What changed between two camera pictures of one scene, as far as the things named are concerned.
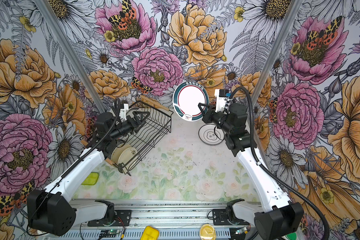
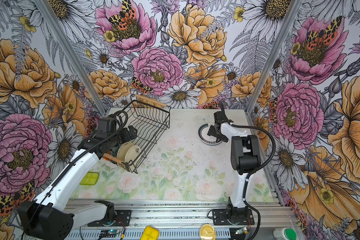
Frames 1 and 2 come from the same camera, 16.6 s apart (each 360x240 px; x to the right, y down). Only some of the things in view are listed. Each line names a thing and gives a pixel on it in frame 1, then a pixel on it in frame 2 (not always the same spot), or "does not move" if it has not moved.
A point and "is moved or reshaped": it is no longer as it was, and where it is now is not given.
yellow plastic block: x=150 y=233 does not move
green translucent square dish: x=91 y=179 does not move
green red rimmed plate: x=130 y=111 to x=203 y=132
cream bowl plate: x=125 y=154 is moved or reshaped
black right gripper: x=200 y=106 to x=211 y=132
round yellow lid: x=207 y=232 does not move
